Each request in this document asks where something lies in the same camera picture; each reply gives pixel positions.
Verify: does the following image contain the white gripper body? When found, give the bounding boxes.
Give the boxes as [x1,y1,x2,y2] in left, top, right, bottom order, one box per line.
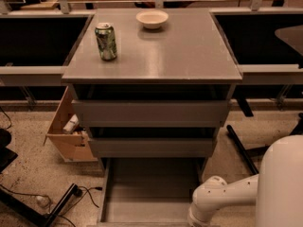
[187,176,230,227]

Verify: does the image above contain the grey bottom drawer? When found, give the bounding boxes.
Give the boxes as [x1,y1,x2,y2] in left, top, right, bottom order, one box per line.
[88,158,204,227]

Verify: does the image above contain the grey drawer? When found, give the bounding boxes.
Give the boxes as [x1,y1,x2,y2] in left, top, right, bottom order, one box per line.
[89,138,216,158]
[72,100,230,128]
[88,158,204,227]

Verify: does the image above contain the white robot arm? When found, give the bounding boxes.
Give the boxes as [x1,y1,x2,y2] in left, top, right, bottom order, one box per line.
[187,135,303,227]

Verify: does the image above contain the grey top drawer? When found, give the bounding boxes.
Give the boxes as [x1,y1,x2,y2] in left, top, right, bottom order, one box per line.
[72,100,230,128]

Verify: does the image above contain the grey middle drawer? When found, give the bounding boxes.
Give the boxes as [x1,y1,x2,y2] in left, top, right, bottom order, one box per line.
[89,138,216,158]

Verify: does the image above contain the grey drawer cabinet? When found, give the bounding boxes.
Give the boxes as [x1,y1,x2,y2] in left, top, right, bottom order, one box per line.
[62,9,242,169]

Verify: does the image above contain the black stand base right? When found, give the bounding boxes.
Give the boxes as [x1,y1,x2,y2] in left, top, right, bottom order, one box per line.
[226,113,303,175]

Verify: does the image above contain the black stand base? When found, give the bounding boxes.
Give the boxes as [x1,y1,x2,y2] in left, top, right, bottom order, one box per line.
[226,113,303,175]
[0,183,83,227]

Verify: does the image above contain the cardboard box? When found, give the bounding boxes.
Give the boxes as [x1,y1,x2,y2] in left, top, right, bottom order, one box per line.
[45,89,97,162]

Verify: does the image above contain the white bottle in box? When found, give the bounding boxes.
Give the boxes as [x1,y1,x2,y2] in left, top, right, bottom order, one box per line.
[62,114,79,134]

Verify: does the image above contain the black stand base left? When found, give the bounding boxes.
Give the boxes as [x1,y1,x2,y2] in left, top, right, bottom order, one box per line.
[0,183,83,227]

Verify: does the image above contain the white ceramic bowl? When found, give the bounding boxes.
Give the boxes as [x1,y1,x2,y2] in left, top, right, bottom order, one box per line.
[136,9,169,29]

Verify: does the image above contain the green soda can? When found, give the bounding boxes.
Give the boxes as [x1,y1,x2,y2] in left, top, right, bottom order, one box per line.
[95,23,117,61]

